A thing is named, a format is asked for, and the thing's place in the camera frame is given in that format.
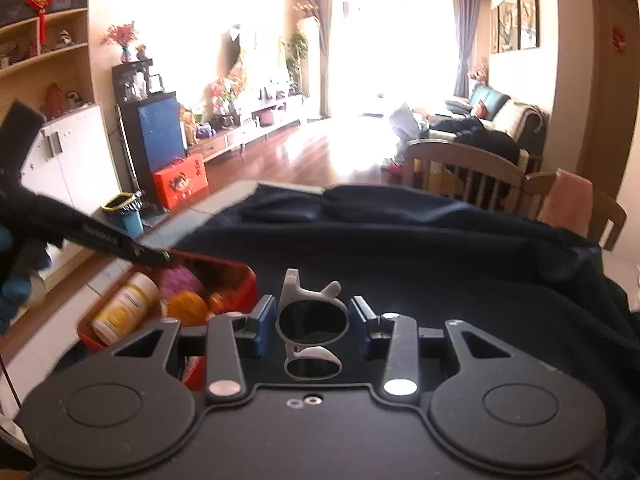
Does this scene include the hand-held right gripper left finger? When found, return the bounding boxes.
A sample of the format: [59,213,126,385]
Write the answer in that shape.
[102,294,278,403]

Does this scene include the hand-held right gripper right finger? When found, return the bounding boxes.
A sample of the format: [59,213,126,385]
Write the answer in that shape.
[350,296,532,403]

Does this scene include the red white candy packet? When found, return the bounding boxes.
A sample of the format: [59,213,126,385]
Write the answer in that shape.
[209,288,241,315]

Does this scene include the white-framed glasses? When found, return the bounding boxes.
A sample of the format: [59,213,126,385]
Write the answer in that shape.
[275,268,351,381]

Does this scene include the red tin box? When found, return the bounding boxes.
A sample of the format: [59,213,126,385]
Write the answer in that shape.
[76,249,259,393]

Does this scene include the orange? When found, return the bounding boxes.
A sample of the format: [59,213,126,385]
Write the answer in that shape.
[167,292,211,326]

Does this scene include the white yellow-label pill bottle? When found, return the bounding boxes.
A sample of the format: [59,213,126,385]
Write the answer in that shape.
[92,273,160,345]

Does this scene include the purple spiky toy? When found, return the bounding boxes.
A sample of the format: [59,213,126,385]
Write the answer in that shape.
[159,265,204,299]

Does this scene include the person's left hand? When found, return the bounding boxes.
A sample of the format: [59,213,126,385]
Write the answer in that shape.
[0,224,51,335]

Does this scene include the teal trash bin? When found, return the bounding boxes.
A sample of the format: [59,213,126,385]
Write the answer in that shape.
[101,193,146,239]

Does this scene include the white cabinet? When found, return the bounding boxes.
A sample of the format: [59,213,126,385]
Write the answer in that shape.
[20,102,124,261]

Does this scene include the dark blue cloth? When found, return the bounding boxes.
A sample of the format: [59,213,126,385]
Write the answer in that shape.
[165,182,640,480]

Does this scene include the red gift box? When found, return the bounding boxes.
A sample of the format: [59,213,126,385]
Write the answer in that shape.
[152,154,209,211]

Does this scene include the black cabinet with blue panel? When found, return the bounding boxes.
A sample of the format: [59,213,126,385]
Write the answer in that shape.
[112,62,189,206]

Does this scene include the wooden television cabinet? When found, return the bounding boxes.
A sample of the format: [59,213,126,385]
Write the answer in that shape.
[187,94,306,161]

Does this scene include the wooden slat-back chair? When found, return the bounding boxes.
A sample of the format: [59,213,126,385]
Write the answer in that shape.
[402,140,526,211]

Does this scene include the pink flowers in vase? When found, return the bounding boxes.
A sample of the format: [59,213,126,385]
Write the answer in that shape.
[98,22,139,64]

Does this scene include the patterned cloth over television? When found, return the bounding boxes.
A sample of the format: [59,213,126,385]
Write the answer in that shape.
[220,25,261,103]

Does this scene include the dark clothes pile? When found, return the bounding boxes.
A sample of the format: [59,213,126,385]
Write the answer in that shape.
[429,117,521,164]

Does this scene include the pink towel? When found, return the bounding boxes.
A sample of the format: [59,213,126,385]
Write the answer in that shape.
[538,169,594,236]

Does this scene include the red knot ornament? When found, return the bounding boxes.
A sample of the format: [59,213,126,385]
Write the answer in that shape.
[25,0,60,44]

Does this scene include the green potted plant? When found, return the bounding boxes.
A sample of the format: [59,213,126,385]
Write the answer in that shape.
[284,29,309,96]

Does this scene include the teal sofa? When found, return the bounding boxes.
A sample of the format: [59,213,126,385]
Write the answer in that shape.
[429,83,549,166]

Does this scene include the wooden chair with towel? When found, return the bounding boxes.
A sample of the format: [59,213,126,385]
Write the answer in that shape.
[522,172,629,251]

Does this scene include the grey curtain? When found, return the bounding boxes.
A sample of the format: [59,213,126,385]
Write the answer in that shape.
[452,0,481,99]
[309,0,334,119]

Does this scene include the white standing air conditioner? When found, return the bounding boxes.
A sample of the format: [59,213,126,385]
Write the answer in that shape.
[297,15,321,96]

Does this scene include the brown wooden door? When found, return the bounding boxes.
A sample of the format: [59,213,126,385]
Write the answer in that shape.
[574,0,636,191]

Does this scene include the wooden wall shelf unit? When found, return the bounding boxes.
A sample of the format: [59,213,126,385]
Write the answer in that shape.
[0,0,96,126]

